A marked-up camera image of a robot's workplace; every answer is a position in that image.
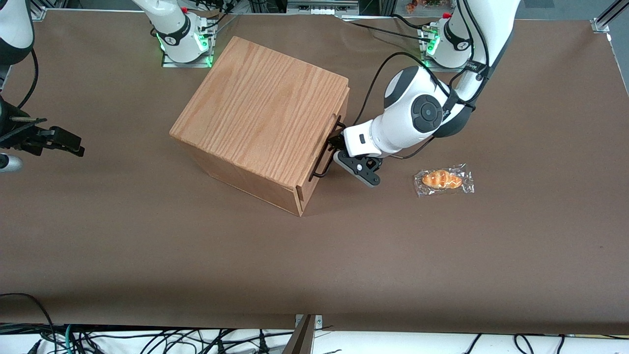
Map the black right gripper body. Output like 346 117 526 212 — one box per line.
0 113 50 151

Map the light wooden drawer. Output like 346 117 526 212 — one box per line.
297 88 351 198

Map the black metal drawer handle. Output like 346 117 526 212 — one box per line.
311 115 344 179

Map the metal base plate right arm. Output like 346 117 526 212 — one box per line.
161 20 218 68

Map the light wooden drawer cabinet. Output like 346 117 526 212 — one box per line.
170 36 350 217

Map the bread roll in clear wrapper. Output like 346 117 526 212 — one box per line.
414 164 475 198

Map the grey electronics box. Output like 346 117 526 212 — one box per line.
286 0 360 15

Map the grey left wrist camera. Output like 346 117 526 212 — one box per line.
333 150 383 188

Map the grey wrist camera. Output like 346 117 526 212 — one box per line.
333 150 383 188
0 154 24 173

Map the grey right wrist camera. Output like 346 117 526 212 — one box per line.
0 154 24 173

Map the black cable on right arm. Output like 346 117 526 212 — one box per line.
17 48 40 110

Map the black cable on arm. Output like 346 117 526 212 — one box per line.
353 0 492 160
17 48 40 110

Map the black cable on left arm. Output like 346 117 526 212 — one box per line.
353 0 492 160

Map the long black table cable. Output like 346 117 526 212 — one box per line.
338 16 428 42

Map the short black table cable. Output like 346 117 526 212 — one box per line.
391 13 433 32

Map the looping black floor cable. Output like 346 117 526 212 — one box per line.
0 293 56 354

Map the black cable at right base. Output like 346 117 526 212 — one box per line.
197 0 237 30

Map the brown angled post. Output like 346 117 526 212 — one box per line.
283 315 315 354

